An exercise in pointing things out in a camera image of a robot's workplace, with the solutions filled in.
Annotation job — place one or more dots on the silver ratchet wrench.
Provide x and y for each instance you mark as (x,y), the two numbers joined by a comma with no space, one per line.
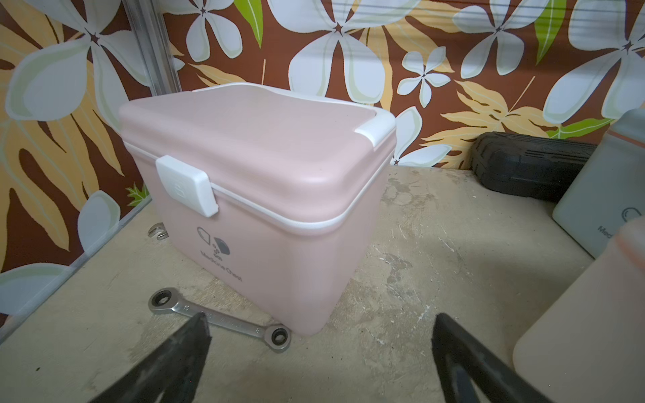
(277,337)

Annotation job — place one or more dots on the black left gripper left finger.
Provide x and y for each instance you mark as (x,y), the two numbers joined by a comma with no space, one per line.
(171,373)

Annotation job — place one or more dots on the white and salmon first aid box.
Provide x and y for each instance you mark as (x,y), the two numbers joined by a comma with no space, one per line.
(589,345)

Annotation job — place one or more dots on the pink medicine chest box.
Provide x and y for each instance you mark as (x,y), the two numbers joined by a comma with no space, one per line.
(273,192)

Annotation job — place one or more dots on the grey box orange handle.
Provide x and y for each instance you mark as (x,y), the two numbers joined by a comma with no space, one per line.
(609,190)

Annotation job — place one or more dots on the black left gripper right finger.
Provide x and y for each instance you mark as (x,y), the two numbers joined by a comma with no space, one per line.
(465,365)

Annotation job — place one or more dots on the metal bolt on table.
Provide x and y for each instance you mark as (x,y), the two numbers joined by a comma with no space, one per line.
(158,231)

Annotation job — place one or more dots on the black hard case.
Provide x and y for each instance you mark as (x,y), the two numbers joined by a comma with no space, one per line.
(521,165)

